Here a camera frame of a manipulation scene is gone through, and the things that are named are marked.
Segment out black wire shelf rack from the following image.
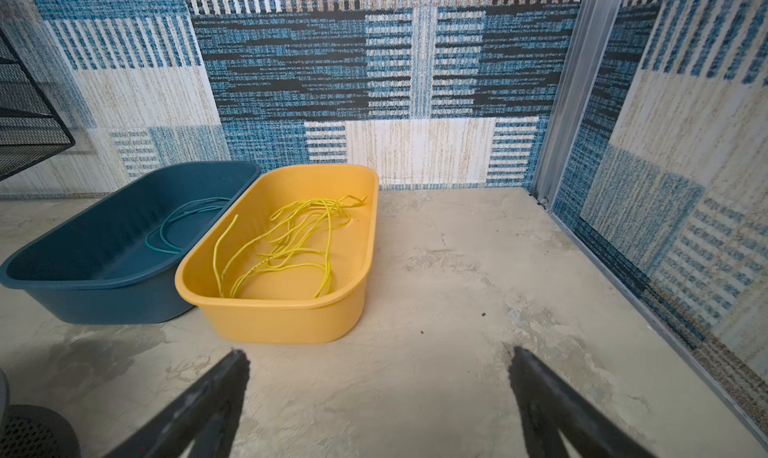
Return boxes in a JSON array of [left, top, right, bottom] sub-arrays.
[[1, 34, 75, 180]]

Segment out green cable coil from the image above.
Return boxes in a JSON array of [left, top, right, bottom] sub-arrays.
[[144, 196, 232, 256]]

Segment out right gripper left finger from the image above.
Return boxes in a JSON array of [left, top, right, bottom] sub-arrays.
[[108, 350, 250, 457]]

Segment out yellow plastic bin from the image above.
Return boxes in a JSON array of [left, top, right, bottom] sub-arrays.
[[175, 164, 379, 344]]

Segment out dark grey spool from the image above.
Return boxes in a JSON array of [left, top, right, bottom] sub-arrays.
[[1, 372, 81, 457]]

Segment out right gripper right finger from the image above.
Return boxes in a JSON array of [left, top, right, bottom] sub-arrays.
[[508, 346, 652, 457]]

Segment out teal plastic bin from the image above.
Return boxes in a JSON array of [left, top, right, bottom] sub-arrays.
[[1, 161, 261, 325]]

